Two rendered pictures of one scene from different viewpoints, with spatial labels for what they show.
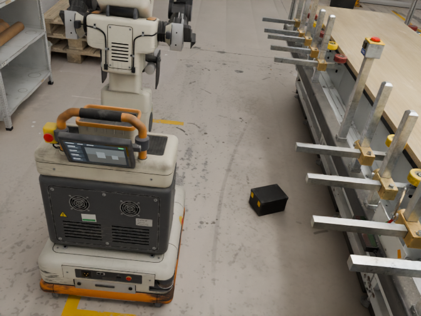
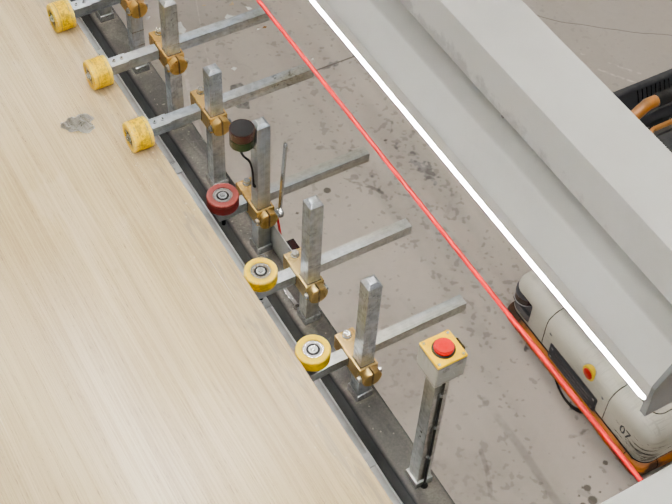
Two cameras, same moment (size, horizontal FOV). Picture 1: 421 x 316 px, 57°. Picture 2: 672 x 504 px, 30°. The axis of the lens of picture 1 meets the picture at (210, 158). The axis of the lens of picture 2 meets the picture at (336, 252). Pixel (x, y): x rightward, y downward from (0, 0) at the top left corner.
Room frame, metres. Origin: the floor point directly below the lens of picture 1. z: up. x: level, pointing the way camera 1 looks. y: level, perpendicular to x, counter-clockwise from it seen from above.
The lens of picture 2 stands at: (2.83, -1.55, 3.23)
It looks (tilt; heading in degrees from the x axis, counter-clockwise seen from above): 52 degrees down; 149
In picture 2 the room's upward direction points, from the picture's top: 4 degrees clockwise
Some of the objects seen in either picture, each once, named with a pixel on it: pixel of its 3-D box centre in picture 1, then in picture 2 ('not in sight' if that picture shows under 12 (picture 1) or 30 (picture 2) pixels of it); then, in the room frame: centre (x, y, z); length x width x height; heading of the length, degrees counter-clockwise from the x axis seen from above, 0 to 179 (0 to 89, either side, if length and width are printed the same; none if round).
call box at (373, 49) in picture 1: (372, 49); (441, 359); (1.76, -0.66, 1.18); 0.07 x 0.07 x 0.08; 2
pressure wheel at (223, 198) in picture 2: not in sight; (223, 208); (0.97, -0.77, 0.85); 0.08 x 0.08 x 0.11
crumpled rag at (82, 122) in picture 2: not in sight; (77, 120); (0.58, -1.00, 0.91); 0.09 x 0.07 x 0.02; 62
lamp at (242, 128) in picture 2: not in sight; (243, 159); (1.01, -0.73, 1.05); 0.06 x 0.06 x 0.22; 2
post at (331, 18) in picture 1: (322, 52); not in sight; (2.50, -0.63, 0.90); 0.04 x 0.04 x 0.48; 2
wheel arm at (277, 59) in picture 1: (307, 63); not in sight; (2.46, -0.55, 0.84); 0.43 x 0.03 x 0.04; 92
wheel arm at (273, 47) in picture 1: (301, 51); not in sight; (2.71, -0.54, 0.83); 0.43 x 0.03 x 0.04; 92
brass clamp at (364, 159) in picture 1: (363, 152); (357, 357); (1.48, -0.67, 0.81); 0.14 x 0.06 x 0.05; 2
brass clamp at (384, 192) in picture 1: (383, 183); (305, 276); (1.23, -0.68, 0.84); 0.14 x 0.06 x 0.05; 2
